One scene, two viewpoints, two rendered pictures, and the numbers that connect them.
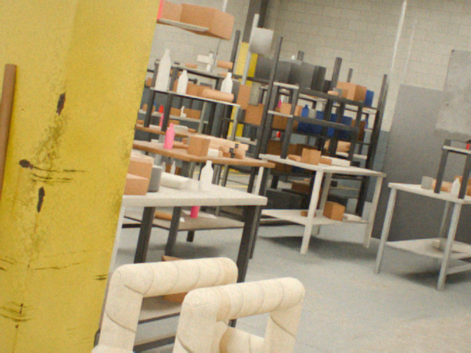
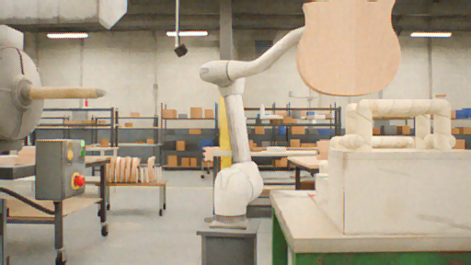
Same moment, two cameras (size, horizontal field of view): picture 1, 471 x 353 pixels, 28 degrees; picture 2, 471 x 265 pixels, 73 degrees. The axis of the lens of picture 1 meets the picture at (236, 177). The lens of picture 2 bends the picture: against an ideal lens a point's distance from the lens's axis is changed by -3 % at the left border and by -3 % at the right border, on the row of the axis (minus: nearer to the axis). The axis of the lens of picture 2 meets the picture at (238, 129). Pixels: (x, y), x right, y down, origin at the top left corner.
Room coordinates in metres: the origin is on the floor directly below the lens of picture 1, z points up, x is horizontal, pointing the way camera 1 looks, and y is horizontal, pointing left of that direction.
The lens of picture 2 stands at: (1.56, 0.48, 1.13)
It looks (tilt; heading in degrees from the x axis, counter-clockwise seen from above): 1 degrees up; 242
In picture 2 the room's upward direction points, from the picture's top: straight up
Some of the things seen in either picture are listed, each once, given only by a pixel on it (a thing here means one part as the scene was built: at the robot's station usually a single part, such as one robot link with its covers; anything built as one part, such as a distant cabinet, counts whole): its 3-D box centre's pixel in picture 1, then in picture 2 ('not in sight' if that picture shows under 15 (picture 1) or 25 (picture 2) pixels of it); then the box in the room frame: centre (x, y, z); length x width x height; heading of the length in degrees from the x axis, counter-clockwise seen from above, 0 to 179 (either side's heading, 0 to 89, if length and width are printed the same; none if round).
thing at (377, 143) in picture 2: not in sight; (375, 143); (0.84, -0.10, 1.12); 0.20 x 0.03 x 0.03; 149
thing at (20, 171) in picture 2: not in sight; (28, 170); (1.68, -0.78, 1.02); 0.19 x 0.04 x 0.04; 61
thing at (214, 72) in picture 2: not in sight; (215, 72); (0.86, -1.08, 1.46); 0.18 x 0.14 x 0.13; 128
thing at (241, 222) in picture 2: not in sight; (226, 218); (0.85, -0.98, 0.73); 0.22 x 0.18 x 0.06; 144
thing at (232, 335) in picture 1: (247, 348); (353, 141); (0.98, -0.05, 1.12); 0.11 x 0.03 x 0.03; 60
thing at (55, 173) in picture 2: not in sight; (39, 177); (1.65, -0.83, 0.99); 0.24 x 0.21 x 0.26; 151
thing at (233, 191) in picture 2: not in sight; (231, 190); (0.83, -0.97, 0.87); 0.18 x 0.16 x 0.22; 38
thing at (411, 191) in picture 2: not in sight; (394, 188); (0.90, 0.00, 1.02); 0.27 x 0.15 x 0.17; 150
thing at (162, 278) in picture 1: (179, 277); (403, 107); (0.92, 0.04, 1.20); 0.20 x 0.03 x 0.03; 149
